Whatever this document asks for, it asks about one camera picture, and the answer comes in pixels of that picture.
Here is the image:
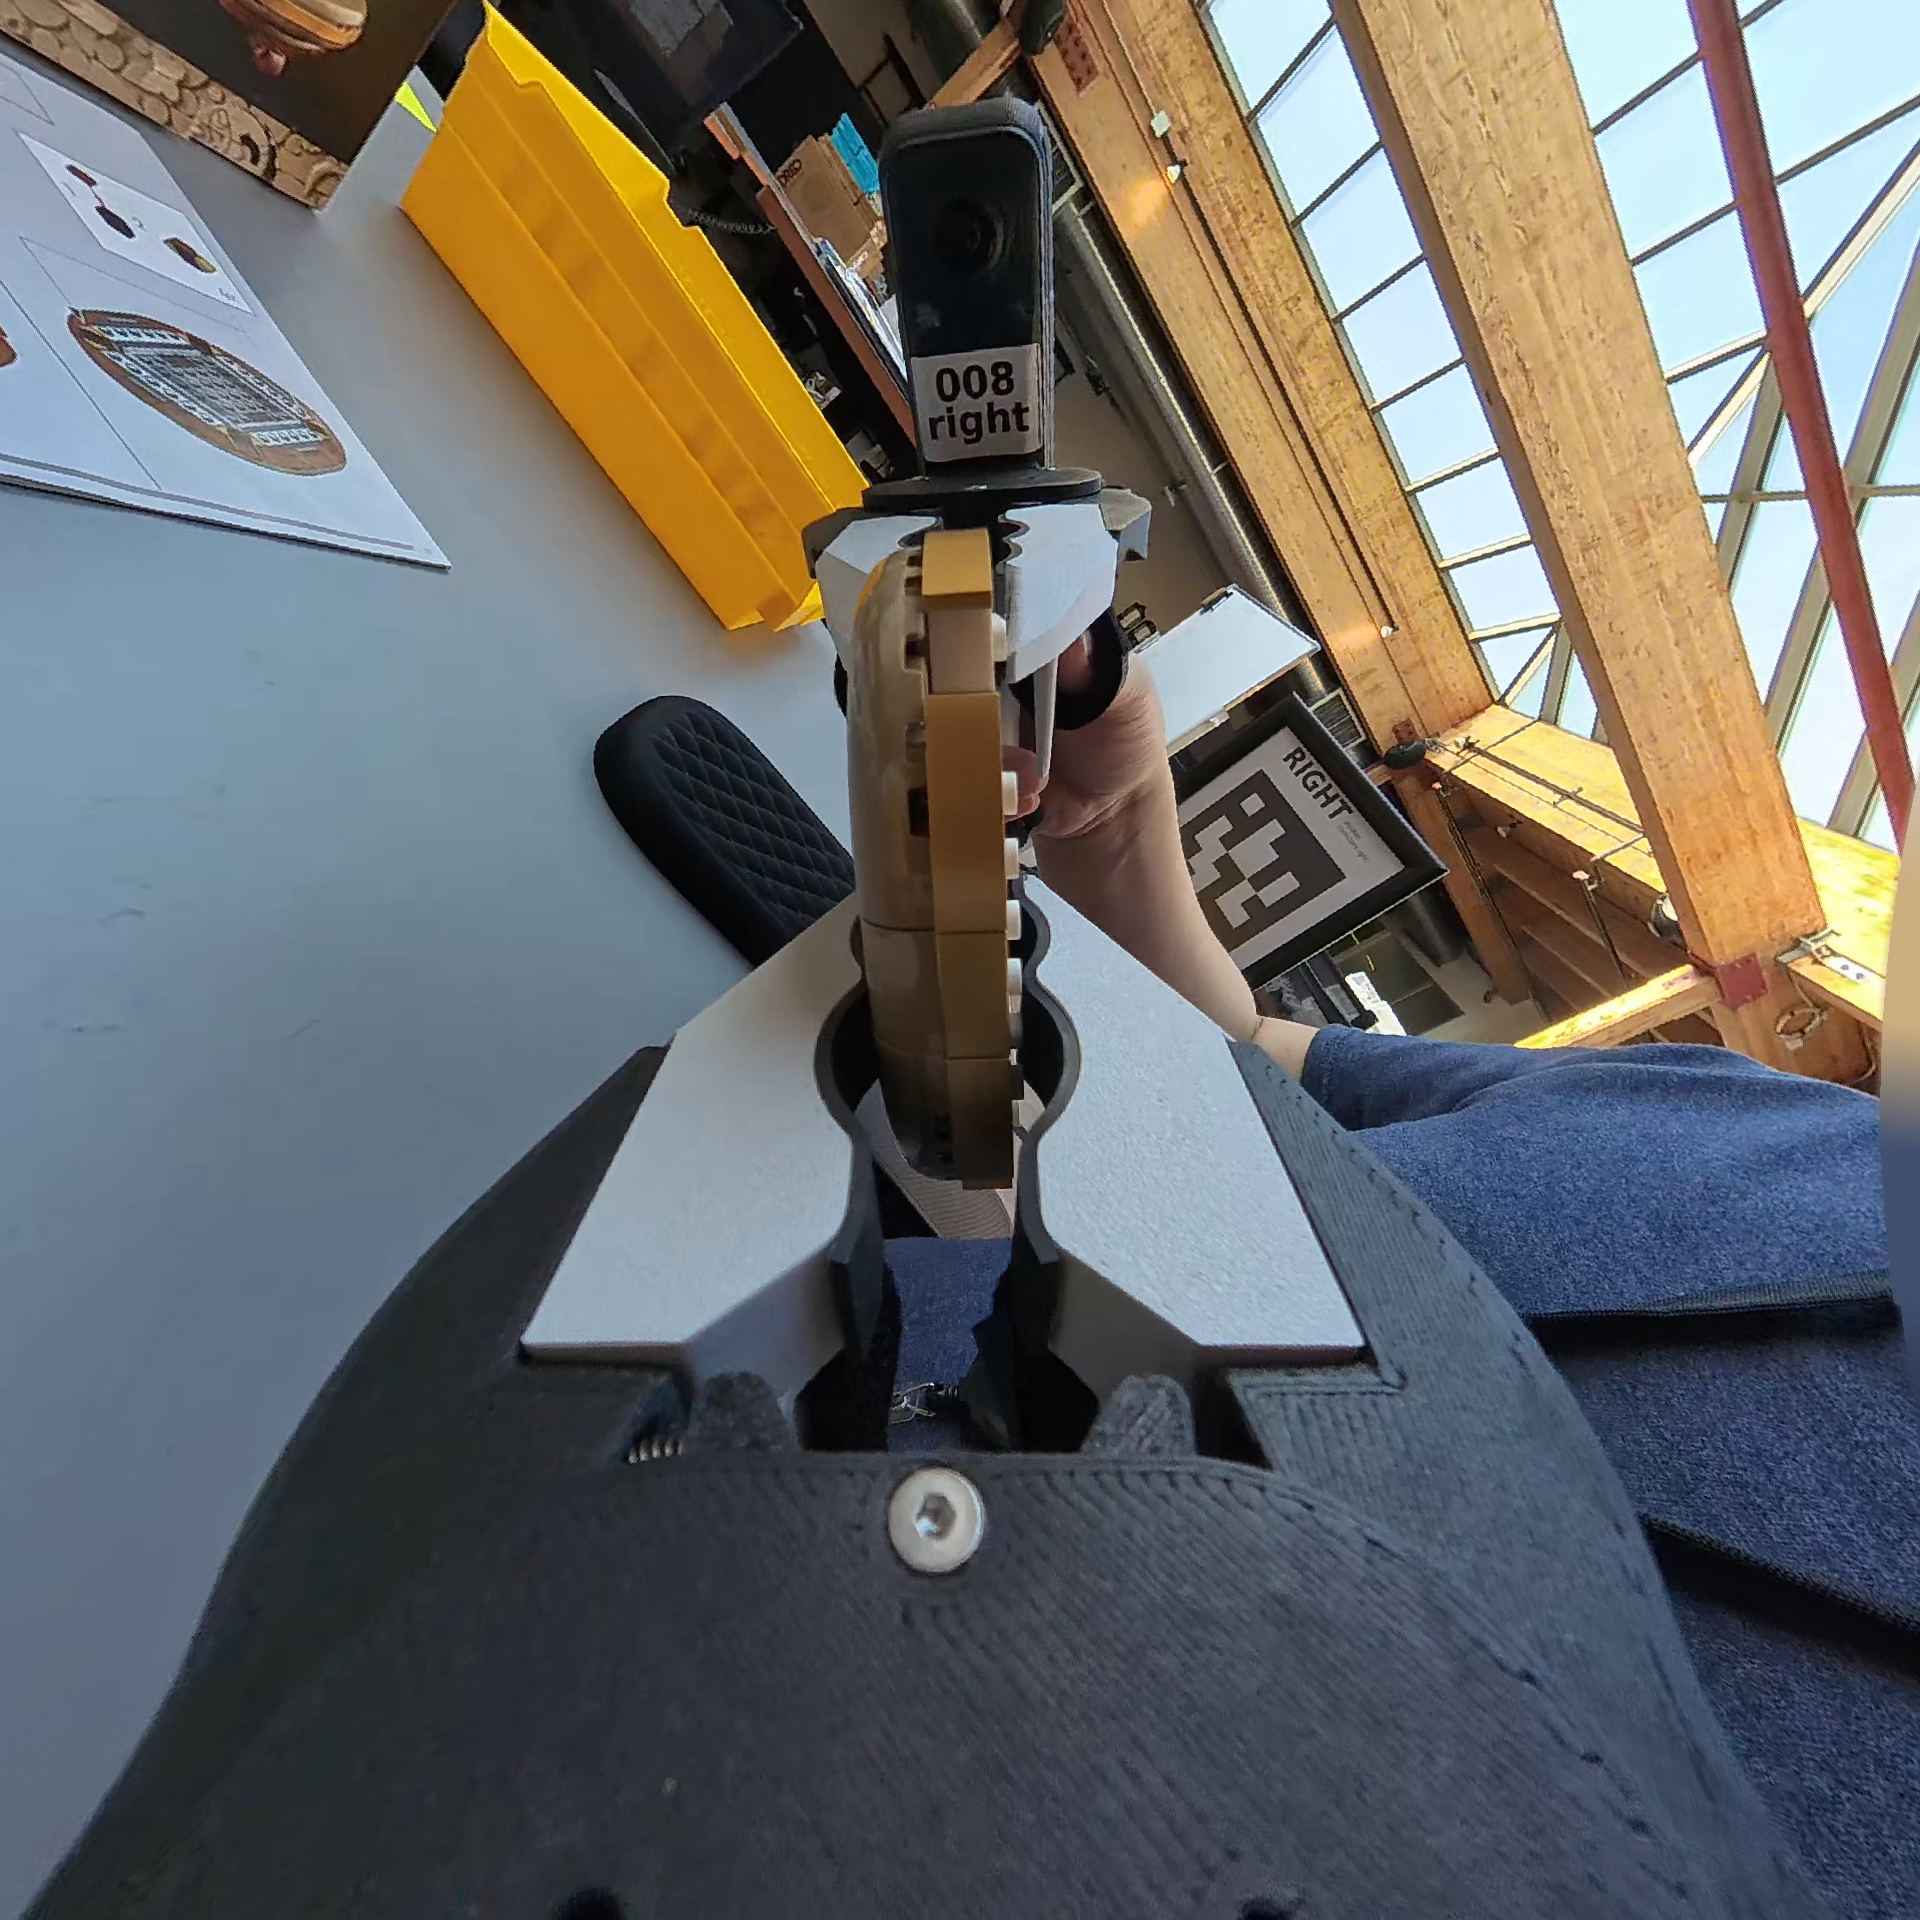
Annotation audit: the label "framed tag sign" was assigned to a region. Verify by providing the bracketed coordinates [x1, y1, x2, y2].
[1165, 689, 1452, 991]

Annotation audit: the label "round gold lego base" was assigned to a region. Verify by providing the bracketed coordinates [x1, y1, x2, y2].
[843, 528, 1039, 1198]

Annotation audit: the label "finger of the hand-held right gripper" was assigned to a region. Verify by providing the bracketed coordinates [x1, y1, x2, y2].
[801, 516, 920, 636]
[990, 509, 1121, 688]

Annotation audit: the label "cardboard box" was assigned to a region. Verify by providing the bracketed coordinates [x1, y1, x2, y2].
[775, 131, 884, 259]

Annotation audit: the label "black lego set box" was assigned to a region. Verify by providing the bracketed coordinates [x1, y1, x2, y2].
[0, 0, 464, 212]

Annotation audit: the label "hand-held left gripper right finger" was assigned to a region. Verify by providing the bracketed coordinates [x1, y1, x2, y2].
[1013, 882, 1373, 1434]

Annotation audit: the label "yellow stacked plastic bins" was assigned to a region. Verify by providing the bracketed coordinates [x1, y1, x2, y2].
[395, 3, 871, 636]

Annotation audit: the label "person's right hand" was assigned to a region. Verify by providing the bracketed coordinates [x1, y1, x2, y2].
[1025, 647, 1206, 846]

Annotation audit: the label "lego instruction booklet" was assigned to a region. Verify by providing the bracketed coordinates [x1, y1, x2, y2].
[0, 42, 456, 572]

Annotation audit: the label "white board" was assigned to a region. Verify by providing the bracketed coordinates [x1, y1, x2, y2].
[1143, 583, 1326, 756]

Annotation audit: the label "black padded wrist rest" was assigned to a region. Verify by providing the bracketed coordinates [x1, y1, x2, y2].
[592, 694, 859, 972]

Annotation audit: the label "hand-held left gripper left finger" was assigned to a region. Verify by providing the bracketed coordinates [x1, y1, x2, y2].
[518, 906, 893, 1454]

